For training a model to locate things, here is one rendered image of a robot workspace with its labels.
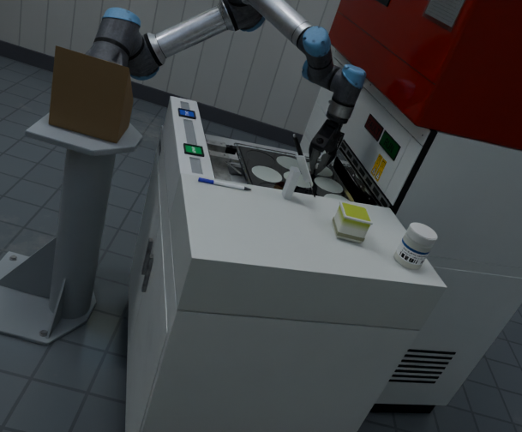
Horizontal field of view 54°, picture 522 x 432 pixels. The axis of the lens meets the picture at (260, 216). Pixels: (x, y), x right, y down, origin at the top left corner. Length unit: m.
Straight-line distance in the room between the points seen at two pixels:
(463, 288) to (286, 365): 0.81
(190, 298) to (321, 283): 0.29
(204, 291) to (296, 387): 0.43
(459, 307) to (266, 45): 2.75
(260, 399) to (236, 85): 3.16
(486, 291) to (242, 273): 1.10
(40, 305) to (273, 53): 2.67
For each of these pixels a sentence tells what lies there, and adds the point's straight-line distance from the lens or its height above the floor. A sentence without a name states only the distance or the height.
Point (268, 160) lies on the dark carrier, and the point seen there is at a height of 0.90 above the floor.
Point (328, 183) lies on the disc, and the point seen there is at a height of 0.90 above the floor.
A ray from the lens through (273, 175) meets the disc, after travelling 1.63.
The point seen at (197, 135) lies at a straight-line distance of 1.59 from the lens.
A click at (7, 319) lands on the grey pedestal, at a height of 0.01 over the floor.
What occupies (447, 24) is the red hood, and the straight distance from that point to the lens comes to 1.46.
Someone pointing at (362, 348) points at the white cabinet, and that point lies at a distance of 1.37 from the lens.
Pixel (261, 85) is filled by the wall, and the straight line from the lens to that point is 4.22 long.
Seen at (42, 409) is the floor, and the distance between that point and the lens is 1.97.
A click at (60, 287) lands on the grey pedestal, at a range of 2.13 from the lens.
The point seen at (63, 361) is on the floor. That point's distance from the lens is 2.10.
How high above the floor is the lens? 1.59
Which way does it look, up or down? 30 degrees down
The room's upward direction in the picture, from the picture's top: 19 degrees clockwise
